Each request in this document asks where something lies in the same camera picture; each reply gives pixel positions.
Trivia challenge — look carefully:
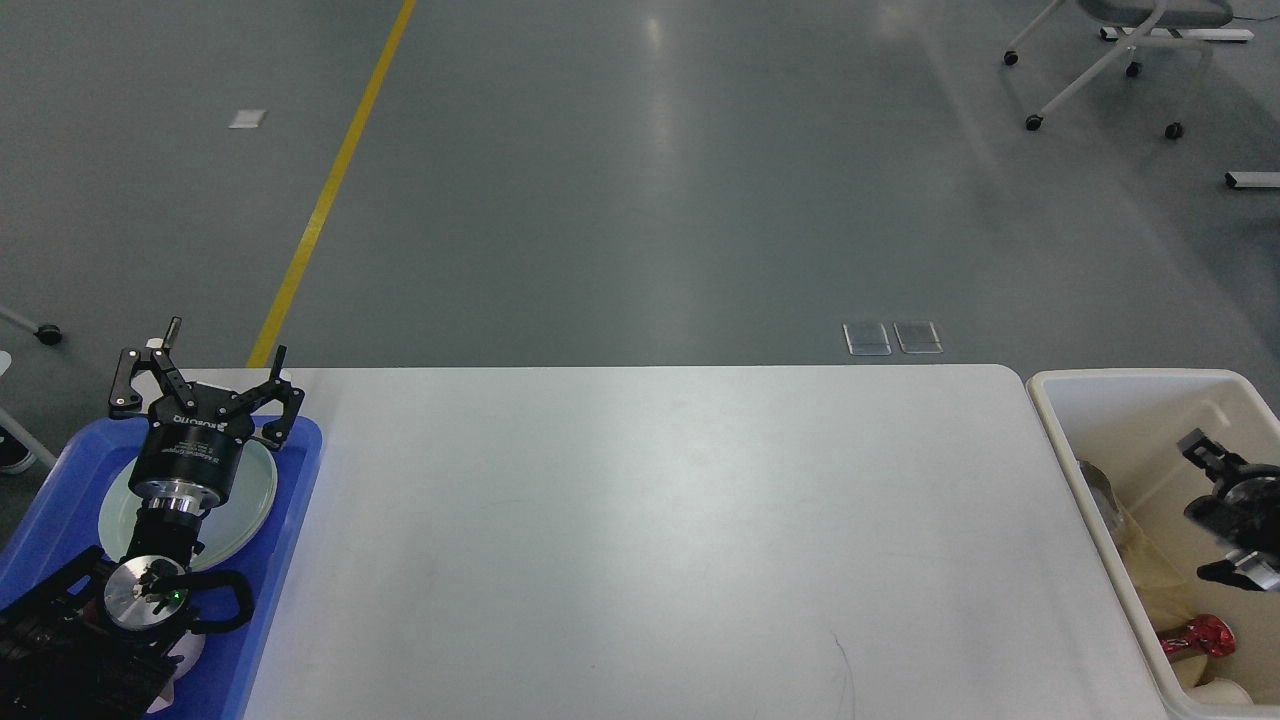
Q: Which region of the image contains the right floor socket plate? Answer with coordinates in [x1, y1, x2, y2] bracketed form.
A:
[893, 322, 945, 355]

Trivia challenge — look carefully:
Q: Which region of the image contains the red foil candy wrapper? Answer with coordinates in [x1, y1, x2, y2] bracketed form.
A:
[1157, 614, 1236, 664]

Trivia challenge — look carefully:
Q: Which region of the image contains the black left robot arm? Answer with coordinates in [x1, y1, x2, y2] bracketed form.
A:
[3, 316, 305, 719]

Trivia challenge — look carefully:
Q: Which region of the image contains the blue plastic tray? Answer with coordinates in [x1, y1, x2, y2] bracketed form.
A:
[1, 416, 323, 719]

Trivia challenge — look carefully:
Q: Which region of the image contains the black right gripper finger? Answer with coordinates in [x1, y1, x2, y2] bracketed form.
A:
[1196, 550, 1279, 593]
[1178, 428, 1249, 486]

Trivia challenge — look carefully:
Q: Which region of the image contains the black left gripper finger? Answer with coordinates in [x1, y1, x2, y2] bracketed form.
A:
[109, 318, 198, 421]
[215, 346, 306, 452]

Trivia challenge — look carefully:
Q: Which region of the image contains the white furniture foot right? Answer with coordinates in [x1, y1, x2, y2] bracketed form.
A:
[1224, 170, 1280, 190]

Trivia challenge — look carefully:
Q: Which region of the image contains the white paper cup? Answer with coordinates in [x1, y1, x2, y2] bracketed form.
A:
[1187, 678, 1254, 706]

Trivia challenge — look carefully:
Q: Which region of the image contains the aluminium foil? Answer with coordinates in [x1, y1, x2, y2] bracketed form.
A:
[1076, 459, 1129, 546]

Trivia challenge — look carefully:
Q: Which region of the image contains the white floor marker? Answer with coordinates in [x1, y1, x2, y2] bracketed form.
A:
[228, 109, 268, 129]

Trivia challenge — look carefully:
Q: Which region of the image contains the white office chair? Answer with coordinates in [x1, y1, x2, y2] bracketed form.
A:
[1024, 1, 1236, 141]

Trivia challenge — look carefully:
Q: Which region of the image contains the left floor socket plate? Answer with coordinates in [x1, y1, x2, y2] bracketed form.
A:
[842, 322, 893, 357]

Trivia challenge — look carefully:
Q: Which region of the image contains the pink mug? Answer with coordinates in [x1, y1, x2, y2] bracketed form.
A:
[146, 632, 207, 715]

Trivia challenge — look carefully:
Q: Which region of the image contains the white table leg base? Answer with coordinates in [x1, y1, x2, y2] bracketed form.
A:
[1098, 26, 1254, 44]

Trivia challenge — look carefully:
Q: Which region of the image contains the chair leg with caster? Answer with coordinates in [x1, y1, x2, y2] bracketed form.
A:
[1, 305, 64, 346]

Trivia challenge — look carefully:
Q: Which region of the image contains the white plastic bin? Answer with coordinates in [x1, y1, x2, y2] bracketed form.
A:
[1027, 369, 1279, 719]

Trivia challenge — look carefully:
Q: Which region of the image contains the brown paper bag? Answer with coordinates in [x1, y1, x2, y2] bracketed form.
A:
[1114, 509, 1197, 633]

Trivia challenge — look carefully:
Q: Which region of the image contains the floor socket plate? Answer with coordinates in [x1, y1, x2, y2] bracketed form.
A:
[893, 322, 945, 355]
[842, 322, 893, 357]

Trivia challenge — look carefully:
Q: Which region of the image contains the mint green plate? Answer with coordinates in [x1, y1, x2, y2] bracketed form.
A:
[99, 442, 276, 571]

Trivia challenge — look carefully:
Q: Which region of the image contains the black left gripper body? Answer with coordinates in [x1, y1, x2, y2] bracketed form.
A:
[131, 410, 255, 516]

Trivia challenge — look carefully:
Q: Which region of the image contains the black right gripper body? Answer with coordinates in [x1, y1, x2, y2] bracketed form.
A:
[1183, 471, 1279, 556]

